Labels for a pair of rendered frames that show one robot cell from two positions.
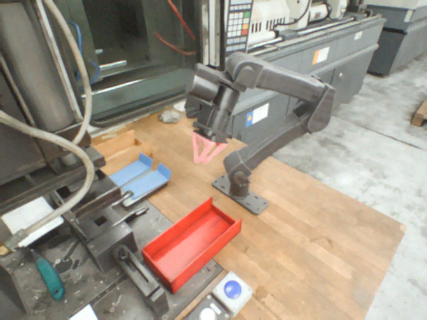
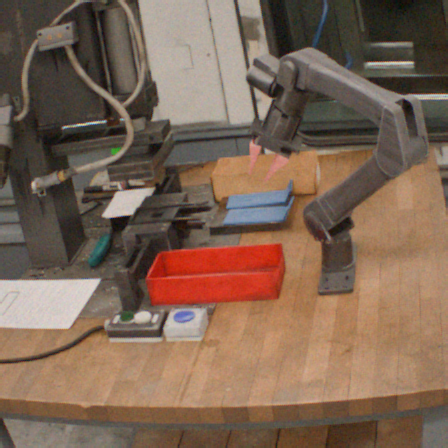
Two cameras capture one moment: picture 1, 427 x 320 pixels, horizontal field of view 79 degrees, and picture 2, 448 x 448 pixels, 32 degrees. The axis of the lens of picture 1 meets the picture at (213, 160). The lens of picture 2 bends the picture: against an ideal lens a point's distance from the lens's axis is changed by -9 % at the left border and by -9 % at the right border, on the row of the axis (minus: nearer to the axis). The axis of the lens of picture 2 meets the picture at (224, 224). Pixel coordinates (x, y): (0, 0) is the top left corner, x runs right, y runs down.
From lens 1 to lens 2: 1.28 m
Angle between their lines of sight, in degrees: 53
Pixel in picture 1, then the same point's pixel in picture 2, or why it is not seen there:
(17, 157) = (88, 105)
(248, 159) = (324, 197)
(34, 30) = (124, 22)
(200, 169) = not seen: hidden behind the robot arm
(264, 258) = (259, 327)
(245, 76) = (283, 71)
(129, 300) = not seen: hidden behind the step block
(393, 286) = not seen: outside the picture
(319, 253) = (318, 352)
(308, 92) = (371, 109)
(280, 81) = (335, 87)
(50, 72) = (128, 48)
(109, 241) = (142, 230)
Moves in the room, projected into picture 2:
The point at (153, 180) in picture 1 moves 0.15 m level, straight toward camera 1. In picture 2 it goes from (268, 214) to (226, 243)
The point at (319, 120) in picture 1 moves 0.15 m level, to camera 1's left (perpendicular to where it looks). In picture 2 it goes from (389, 157) to (333, 139)
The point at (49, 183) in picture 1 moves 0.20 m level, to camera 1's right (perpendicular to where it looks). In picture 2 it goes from (110, 140) to (155, 156)
